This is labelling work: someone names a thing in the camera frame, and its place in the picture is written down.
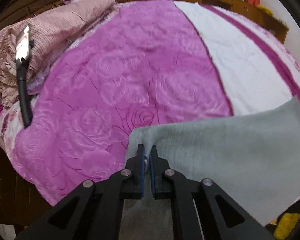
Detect pink checked folded quilt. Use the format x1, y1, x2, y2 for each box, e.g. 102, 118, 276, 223
0, 0, 115, 108

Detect yellow cloth on floor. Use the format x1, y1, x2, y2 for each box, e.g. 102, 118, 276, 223
274, 213, 300, 240

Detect purple floral bedspread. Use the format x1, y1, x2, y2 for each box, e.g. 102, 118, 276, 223
0, 0, 300, 205

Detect yellow object on cabinet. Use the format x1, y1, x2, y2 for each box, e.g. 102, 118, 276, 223
257, 4, 273, 16

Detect smartphone on holder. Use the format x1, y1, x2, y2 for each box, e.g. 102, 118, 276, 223
15, 25, 31, 62

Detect grey pants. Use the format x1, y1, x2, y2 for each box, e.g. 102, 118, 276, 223
126, 98, 300, 225

